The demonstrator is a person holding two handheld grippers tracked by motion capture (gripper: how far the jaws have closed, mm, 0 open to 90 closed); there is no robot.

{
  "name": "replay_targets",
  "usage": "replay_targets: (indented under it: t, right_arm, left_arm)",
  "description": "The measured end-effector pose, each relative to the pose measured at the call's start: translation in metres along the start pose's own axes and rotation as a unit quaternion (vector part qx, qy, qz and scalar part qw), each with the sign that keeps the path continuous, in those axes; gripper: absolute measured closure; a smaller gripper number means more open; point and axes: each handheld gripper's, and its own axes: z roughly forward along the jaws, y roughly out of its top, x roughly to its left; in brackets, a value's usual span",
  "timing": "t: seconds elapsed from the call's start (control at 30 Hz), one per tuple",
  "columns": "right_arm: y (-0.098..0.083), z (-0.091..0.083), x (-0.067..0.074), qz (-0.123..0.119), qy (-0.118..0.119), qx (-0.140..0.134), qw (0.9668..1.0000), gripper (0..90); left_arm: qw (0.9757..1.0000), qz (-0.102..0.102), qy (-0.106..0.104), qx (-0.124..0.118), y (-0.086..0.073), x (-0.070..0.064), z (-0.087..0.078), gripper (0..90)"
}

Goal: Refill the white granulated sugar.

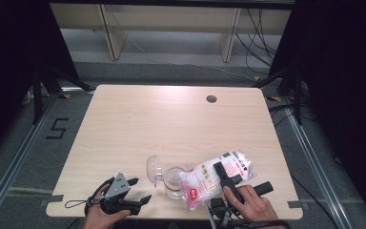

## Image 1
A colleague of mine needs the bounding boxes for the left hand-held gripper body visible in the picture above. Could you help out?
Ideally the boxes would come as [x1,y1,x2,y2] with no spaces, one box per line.
[210,180,275,227]

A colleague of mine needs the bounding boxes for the red and white pouch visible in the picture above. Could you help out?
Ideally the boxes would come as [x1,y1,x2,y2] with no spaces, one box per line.
[180,150,257,212]

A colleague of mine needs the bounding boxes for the clear glass jar with lid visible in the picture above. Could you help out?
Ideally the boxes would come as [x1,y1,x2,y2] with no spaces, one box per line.
[146,155,189,200]

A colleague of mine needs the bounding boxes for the person's right hand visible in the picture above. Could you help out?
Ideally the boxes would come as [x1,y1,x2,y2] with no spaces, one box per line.
[223,185,284,223]

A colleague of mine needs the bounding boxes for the person's left hand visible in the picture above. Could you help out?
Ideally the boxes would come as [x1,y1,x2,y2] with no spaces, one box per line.
[82,184,132,229]

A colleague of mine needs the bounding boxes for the black metal stand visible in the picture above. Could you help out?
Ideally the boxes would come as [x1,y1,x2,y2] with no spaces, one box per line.
[253,62,305,126]
[31,62,93,125]

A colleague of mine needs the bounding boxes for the black curtain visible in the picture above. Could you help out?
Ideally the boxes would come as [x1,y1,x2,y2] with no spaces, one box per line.
[0,0,81,161]
[268,0,366,220]

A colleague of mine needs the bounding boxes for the light wooden shelf unit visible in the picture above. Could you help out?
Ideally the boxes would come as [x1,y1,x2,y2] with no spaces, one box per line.
[51,3,292,63]

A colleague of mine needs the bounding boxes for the black floor cable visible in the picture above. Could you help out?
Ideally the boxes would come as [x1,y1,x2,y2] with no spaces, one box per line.
[290,174,341,229]

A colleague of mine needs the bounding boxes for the aluminium floor rail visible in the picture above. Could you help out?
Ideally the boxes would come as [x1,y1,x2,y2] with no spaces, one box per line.
[282,100,348,229]
[0,93,59,221]

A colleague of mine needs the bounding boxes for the thin white floor cable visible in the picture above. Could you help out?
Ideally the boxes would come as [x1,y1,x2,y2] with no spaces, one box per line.
[129,33,259,81]

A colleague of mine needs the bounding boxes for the bundle of black cables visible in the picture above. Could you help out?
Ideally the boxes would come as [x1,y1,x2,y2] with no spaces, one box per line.
[234,9,279,76]

